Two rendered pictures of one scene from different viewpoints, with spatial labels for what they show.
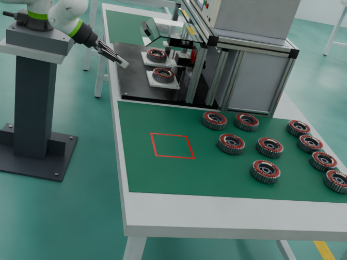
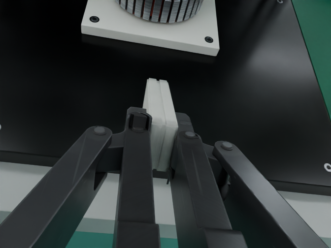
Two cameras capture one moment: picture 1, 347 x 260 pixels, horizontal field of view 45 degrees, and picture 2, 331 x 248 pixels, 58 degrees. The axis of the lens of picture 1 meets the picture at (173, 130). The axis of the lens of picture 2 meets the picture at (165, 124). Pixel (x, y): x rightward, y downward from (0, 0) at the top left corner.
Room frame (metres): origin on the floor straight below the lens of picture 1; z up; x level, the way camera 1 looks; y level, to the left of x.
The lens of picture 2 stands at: (1.86, 0.43, 1.00)
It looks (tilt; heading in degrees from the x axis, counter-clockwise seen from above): 56 degrees down; 273
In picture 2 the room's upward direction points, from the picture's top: 20 degrees clockwise
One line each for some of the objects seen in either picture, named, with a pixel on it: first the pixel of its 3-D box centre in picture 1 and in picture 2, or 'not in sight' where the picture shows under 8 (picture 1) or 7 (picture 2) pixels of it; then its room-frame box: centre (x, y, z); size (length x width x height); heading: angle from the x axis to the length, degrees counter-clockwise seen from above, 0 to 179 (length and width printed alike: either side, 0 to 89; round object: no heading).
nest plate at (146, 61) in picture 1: (156, 60); not in sight; (2.17, 0.19, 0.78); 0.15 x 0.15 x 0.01; 18
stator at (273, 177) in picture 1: (265, 171); not in sight; (1.38, -0.39, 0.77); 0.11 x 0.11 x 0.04
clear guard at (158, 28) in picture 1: (177, 35); not in sight; (1.89, 0.09, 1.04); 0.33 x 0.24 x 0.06; 108
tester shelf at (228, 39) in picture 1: (232, 21); not in sight; (2.15, -0.15, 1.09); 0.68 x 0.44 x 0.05; 18
